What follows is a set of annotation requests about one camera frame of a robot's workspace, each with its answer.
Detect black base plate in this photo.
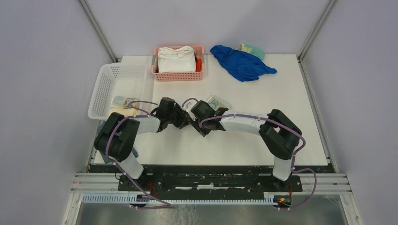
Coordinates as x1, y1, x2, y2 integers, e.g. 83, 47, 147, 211
87, 164, 337, 201

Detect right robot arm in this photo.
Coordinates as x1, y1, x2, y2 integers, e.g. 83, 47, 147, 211
183, 100, 306, 191

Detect white plastic basket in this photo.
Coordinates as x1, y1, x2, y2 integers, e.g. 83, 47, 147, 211
87, 63, 147, 120

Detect orange towel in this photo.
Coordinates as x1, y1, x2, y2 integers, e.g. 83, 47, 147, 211
195, 58, 202, 72

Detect blue bunny pattern towel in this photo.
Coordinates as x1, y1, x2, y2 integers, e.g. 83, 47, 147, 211
206, 95, 232, 111

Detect white folded towel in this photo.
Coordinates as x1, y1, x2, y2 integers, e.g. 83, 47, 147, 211
157, 45, 196, 73

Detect yellow duck towel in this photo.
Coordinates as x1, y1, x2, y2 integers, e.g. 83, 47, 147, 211
109, 107, 139, 116

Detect pink plastic basket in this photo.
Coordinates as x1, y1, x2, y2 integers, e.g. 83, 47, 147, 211
151, 45, 205, 82

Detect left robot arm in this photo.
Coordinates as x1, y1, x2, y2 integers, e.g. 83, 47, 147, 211
94, 97, 192, 191

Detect white cable duct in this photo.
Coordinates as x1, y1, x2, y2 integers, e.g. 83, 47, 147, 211
82, 193, 277, 206

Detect teal green towel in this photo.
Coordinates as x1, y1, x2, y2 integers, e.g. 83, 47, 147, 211
237, 43, 265, 60

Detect aluminium frame rails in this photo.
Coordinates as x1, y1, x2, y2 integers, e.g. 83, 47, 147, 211
62, 173, 362, 225

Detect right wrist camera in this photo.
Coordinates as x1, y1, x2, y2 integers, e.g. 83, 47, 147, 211
182, 100, 197, 121

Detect rabbit print towel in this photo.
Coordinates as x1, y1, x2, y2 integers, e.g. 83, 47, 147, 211
111, 96, 140, 109

